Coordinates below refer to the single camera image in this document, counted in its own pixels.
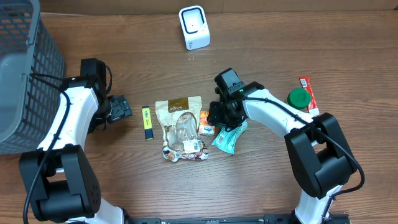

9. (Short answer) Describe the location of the yellow glue stick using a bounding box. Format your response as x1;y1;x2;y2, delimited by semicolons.
142;106;154;140

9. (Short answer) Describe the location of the teal wet wipes packet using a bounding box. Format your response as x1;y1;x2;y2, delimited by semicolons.
211;121;248;155

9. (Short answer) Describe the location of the orange tissue packet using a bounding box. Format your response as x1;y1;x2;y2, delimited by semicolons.
198;110;215;136

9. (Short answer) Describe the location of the brown white snack pouch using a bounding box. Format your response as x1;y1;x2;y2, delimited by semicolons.
155;96;208;162

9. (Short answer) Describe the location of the green lid jar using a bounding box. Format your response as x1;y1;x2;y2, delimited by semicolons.
286;88;310;110

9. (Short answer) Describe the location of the red snack stick packet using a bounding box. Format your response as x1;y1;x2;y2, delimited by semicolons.
299;76;320;116

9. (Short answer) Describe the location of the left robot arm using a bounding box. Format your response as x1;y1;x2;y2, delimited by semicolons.
19;58;132;223

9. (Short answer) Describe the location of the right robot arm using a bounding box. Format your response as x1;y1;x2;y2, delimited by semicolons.
208;68;364;223

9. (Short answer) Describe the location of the white barcode scanner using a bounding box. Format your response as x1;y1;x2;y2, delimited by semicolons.
178;5;211;50

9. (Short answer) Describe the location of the grey plastic mesh basket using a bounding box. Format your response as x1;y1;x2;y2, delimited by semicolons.
1;0;65;154

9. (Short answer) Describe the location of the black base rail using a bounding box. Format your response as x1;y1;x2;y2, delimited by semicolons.
124;213;351;224

